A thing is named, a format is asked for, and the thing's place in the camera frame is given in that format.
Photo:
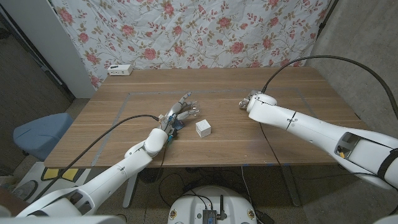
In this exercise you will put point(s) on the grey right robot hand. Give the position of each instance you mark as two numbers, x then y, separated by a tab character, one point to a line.
248	99

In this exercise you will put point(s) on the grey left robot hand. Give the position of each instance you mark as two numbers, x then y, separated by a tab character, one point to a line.
174	113

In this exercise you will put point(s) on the clear white-capped medicine bottle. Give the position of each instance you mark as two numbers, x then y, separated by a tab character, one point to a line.
195	108

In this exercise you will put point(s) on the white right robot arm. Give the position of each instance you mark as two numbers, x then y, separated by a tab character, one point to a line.
311	127

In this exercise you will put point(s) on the person's forearm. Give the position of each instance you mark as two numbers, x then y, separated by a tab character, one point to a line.
12	202

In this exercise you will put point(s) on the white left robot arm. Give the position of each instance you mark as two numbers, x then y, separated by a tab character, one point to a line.
109	177

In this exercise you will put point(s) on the white cube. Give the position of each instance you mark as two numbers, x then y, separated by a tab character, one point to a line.
203	128

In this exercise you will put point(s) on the blue packet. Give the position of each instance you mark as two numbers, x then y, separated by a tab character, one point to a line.
179	125

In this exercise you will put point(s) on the round black floor base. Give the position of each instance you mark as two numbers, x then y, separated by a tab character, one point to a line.
150	175

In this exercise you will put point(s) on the white power strip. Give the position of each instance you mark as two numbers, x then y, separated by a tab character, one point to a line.
119	69

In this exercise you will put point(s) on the floral backdrop cloth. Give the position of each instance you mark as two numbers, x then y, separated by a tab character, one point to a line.
199	31

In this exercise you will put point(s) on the white table leg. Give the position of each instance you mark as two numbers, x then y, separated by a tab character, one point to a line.
130	189

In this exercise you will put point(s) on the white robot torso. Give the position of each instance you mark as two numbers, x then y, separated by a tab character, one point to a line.
186	202

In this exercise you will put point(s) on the grey table leg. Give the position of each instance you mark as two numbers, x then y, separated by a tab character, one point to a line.
292	189

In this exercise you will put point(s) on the black module with antenna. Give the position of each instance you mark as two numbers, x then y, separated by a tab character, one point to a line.
209	215

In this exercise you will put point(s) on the black backdrop pole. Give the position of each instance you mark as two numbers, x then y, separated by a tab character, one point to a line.
326	15

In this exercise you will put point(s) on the black power adapter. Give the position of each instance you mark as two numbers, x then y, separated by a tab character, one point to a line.
264	218

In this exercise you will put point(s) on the blue padded stool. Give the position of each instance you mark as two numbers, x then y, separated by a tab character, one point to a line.
40	133

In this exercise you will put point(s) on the yellow black floor mat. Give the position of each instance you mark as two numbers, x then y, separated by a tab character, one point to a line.
49	174

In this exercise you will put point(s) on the white partition panel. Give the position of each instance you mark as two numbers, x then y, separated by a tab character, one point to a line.
43	31

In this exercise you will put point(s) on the grey round floor disc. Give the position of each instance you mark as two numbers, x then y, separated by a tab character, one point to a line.
25	190

